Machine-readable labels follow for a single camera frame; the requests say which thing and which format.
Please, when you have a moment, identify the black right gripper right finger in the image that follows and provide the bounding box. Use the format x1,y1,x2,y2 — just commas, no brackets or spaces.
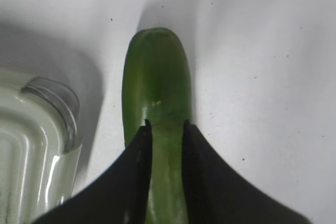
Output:
182,120,310,223

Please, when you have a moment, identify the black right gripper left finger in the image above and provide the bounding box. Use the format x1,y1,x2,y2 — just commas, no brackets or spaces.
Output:
34,120,152,223

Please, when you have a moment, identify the green lid glass container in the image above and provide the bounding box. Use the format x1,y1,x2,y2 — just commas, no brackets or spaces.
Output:
1,67,81,223

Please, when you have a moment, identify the green cucumber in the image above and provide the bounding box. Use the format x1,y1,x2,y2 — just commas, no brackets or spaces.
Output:
122,27,193,223

